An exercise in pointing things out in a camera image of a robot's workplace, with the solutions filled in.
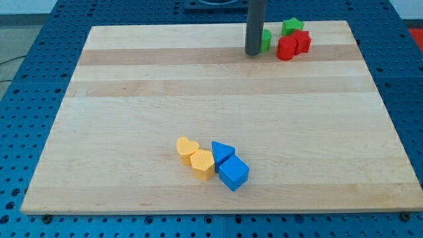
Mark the red star block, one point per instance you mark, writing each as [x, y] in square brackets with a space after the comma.
[303, 40]

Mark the yellow heart block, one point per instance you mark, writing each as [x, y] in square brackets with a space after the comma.
[186, 148]

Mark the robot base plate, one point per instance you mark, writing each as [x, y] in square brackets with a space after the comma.
[215, 5]

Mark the green cylinder block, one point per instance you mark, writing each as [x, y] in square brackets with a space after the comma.
[266, 41]

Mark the blue cube block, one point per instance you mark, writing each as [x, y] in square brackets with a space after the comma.
[234, 172]

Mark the yellow hexagon block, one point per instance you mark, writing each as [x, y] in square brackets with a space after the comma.
[203, 164]

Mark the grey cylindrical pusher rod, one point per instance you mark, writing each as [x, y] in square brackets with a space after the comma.
[254, 27]

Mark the red cylinder block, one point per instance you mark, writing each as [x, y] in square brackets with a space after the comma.
[286, 48]

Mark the wooden board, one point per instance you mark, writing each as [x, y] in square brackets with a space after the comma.
[313, 130]

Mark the blue triangle block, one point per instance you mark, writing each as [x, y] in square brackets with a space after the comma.
[221, 153]

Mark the green star block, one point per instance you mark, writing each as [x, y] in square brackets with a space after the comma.
[289, 26]

